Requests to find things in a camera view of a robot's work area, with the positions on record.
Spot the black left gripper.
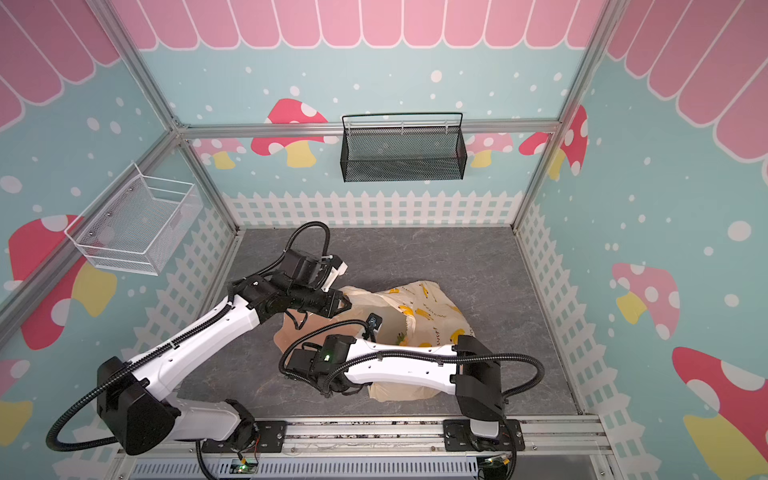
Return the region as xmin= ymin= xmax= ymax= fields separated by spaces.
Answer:
xmin=289 ymin=284 xmax=353 ymax=319

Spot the beige plastic bag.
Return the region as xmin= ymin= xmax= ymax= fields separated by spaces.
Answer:
xmin=338 ymin=279 xmax=475 ymax=403

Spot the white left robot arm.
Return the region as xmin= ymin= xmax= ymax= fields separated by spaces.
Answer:
xmin=45 ymin=221 xmax=351 ymax=455

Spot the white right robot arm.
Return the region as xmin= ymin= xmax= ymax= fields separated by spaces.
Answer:
xmin=278 ymin=314 xmax=545 ymax=453

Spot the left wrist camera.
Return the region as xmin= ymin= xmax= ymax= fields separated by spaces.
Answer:
xmin=279 ymin=249 xmax=348 ymax=292

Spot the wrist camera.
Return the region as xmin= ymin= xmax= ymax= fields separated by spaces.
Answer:
xmin=363 ymin=313 xmax=383 ymax=343
xmin=279 ymin=249 xmax=348 ymax=292

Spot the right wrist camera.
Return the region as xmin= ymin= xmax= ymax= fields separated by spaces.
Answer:
xmin=363 ymin=313 xmax=383 ymax=343

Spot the black mesh wall basket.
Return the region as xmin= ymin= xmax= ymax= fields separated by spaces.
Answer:
xmin=340 ymin=112 xmax=468 ymax=183

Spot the white wire wall basket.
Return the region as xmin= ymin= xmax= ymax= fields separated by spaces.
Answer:
xmin=65 ymin=165 xmax=204 ymax=276

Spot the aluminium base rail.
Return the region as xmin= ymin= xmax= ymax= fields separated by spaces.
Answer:
xmin=107 ymin=415 xmax=623 ymax=479

